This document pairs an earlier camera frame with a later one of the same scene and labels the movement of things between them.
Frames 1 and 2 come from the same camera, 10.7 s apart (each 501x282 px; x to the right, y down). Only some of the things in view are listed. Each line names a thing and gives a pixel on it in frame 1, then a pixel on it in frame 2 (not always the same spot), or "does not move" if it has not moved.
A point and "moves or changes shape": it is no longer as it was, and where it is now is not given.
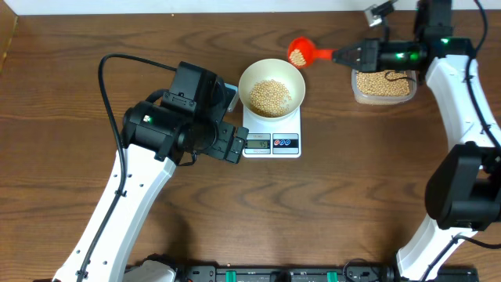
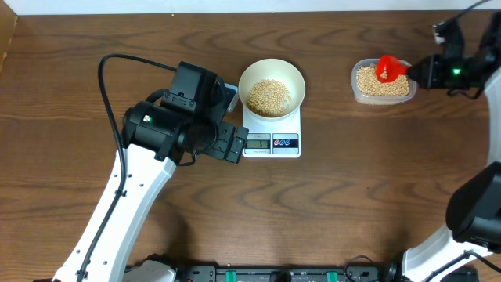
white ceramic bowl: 272,89 does not move
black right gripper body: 391,56 to 455,72
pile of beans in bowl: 268,99 does not move
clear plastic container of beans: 381,87 does not move
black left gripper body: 219,147 does not move
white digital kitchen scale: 276,139 does not move
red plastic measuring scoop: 302,52 moves or changes shape
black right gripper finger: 351,56 to 423,71
